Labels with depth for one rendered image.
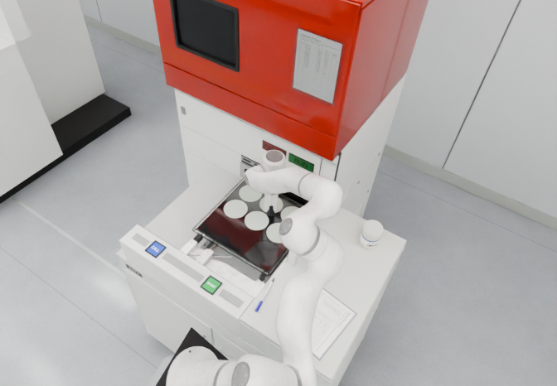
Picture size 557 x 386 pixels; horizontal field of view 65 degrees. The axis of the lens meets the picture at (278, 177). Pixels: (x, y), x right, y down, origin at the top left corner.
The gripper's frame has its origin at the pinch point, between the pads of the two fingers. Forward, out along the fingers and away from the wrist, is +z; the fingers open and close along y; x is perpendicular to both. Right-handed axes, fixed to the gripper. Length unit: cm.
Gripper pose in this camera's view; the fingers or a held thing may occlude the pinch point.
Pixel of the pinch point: (270, 211)
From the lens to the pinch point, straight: 180.7
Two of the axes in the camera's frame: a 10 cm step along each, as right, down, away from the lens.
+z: -0.5, 6.9, 7.2
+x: 10.0, 0.5, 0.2
